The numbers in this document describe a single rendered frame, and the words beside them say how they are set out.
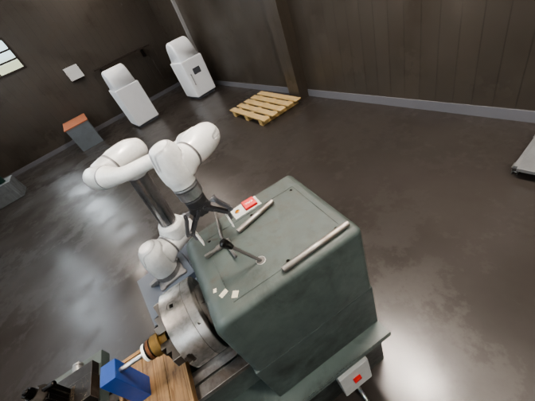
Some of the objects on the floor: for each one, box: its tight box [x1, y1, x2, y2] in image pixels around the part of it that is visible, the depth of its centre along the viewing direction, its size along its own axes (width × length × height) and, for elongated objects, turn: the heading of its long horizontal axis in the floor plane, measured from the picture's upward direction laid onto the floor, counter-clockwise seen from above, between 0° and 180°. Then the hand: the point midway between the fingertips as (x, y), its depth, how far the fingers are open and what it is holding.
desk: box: [63, 113, 103, 152], centre depth 776 cm, size 64×122×65 cm, turn 58°
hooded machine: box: [101, 64, 158, 127], centre depth 717 cm, size 77×67×148 cm
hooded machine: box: [166, 36, 216, 99], centre depth 731 cm, size 81×67×144 cm
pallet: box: [229, 91, 301, 126], centre depth 531 cm, size 137×91×12 cm, turn 58°
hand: (216, 232), depth 109 cm, fingers open, 13 cm apart
